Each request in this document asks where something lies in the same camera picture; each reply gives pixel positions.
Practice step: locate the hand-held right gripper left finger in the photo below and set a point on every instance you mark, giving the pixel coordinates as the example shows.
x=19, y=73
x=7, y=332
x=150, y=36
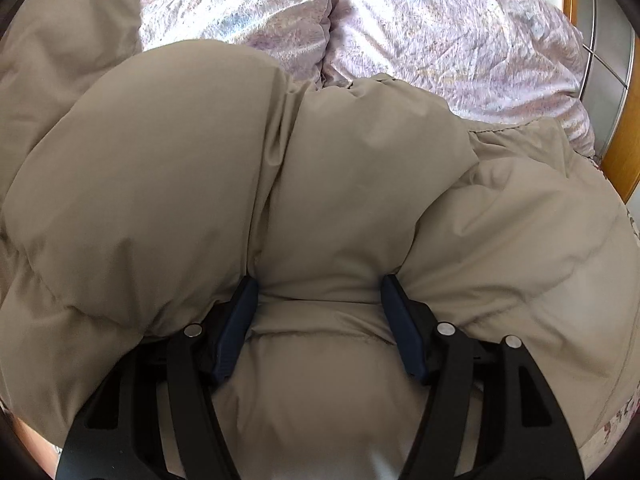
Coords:
x=235, y=325

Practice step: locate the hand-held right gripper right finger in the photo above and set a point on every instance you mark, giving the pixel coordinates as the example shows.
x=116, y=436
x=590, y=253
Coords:
x=402, y=325

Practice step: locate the beige puffer jacket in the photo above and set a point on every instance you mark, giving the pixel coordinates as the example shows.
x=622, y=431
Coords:
x=350, y=185

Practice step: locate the floral bed sheet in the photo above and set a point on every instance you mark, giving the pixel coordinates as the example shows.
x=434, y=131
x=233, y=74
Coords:
x=620, y=430

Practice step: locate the lilac floral duvet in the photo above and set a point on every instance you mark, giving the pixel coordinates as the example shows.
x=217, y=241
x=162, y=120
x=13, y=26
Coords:
x=450, y=35

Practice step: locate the metal framed glass door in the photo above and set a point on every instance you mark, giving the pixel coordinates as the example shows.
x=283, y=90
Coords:
x=605, y=35

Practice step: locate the wooden door frame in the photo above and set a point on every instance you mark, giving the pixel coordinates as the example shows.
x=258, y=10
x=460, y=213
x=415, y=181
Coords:
x=620, y=170

